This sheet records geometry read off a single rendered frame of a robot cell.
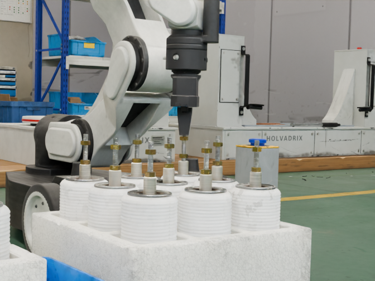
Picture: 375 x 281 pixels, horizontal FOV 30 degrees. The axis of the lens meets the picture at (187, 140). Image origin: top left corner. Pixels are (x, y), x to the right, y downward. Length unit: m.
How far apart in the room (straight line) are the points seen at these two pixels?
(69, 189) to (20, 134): 2.19
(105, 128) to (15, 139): 1.70
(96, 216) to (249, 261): 0.28
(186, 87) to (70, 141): 0.63
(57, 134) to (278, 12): 6.52
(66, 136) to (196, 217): 0.88
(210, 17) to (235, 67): 2.63
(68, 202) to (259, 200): 0.36
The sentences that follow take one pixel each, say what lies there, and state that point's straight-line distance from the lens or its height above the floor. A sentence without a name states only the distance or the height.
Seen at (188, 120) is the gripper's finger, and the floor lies 0.37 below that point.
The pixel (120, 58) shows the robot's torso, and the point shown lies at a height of 0.51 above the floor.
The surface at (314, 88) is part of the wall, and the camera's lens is 7.93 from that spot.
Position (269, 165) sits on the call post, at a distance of 1.56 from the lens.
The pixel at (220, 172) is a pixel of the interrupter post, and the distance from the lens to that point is 1.41.
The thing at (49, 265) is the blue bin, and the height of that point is 0.11.
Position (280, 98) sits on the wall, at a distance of 8.30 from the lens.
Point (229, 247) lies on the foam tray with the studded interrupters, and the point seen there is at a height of 0.16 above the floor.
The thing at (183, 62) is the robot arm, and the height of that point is 0.49.
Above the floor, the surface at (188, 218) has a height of 0.21.
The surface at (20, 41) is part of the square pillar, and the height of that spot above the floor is 1.00.
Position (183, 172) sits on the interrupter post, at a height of 0.26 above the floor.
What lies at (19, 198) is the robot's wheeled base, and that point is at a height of 0.13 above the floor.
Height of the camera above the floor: 0.41
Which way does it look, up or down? 3 degrees down
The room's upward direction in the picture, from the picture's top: 2 degrees clockwise
